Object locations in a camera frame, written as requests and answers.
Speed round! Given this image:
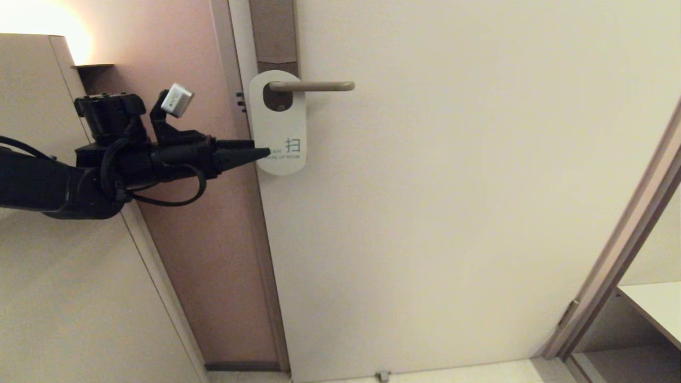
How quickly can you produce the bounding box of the beige door handle lever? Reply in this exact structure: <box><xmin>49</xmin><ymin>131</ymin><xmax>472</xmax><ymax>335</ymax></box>
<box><xmin>269</xmin><ymin>81</ymin><xmax>355</xmax><ymax>94</ymax></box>

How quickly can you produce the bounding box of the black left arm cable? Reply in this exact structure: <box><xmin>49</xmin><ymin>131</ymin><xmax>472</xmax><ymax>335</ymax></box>
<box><xmin>101</xmin><ymin>125</ymin><xmax>207</xmax><ymax>207</ymax></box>

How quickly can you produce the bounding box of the white door hanger sign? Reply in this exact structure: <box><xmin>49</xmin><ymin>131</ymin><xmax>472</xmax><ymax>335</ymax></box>
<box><xmin>249</xmin><ymin>70</ymin><xmax>308</xmax><ymax>176</ymax></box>

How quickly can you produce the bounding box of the metal frame hinge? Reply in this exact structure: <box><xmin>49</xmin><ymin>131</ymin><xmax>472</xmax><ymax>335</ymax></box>
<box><xmin>559</xmin><ymin>299</ymin><xmax>579</xmax><ymax>328</ymax></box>

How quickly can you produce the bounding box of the dark skirting board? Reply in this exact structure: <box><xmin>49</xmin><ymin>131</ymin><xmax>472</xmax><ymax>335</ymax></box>
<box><xmin>205</xmin><ymin>362</ymin><xmax>283</xmax><ymax>371</ymax></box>

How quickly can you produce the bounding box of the white shelf board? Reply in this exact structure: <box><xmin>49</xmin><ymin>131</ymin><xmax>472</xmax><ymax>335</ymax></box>
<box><xmin>617</xmin><ymin>281</ymin><xmax>681</xmax><ymax>349</ymax></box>

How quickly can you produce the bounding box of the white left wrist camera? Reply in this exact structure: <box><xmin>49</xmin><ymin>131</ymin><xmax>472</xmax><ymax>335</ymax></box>
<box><xmin>161</xmin><ymin>84</ymin><xmax>194</xmax><ymax>119</ymax></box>

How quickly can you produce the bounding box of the brown door lock plate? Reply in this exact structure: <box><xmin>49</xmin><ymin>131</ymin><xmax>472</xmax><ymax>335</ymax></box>
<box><xmin>249</xmin><ymin>0</ymin><xmax>298</xmax><ymax>112</ymax></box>

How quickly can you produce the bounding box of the white room door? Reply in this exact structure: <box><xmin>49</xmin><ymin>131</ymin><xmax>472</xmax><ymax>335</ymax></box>
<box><xmin>229</xmin><ymin>0</ymin><xmax>681</xmax><ymax>382</ymax></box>

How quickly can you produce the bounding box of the taupe side doorway frame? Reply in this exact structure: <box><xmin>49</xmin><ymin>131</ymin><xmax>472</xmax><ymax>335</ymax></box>
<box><xmin>543</xmin><ymin>98</ymin><xmax>681</xmax><ymax>362</ymax></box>

